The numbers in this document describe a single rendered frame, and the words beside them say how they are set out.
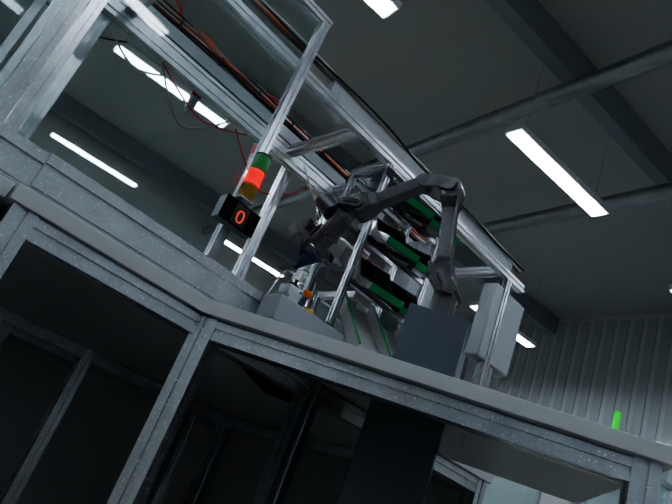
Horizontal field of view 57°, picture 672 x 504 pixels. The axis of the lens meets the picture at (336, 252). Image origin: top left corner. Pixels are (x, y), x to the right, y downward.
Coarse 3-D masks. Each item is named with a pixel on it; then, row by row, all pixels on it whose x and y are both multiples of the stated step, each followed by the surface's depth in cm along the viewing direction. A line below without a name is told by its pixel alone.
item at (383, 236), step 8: (376, 216) 200; (360, 224) 206; (376, 224) 197; (384, 224) 216; (376, 232) 194; (384, 232) 216; (392, 232) 213; (400, 232) 208; (376, 240) 204; (384, 240) 187; (392, 240) 187; (400, 240) 206; (392, 248) 192; (400, 248) 188; (408, 256) 190; (416, 256) 191
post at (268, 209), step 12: (276, 180) 307; (288, 180) 308; (276, 192) 302; (264, 204) 302; (276, 204) 302; (264, 216) 297; (264, 228) 296; (252, 240) 291; (252, 252) 291; (240, 264) 286; (240, 276) 285
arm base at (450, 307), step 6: (438, 294) 147; (444, 294) 146; (438, 300) 145; (444, 300) 145; (450, 300) 145; (456, 300) 147; (432, 306) 146; (438, 306) 144; (444, 306) 144; (450, 306) 145; (450, 312) 145
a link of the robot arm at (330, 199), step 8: (328, 192) 175; (320, 200) 173; (328, 200) 172; (336, 200) 174; (344, 200) 168; (352, 200) 167; (360, 200) 167; (320, 208) 173; (328, 208) 171; (344, 208) 171; (352, 216) 174
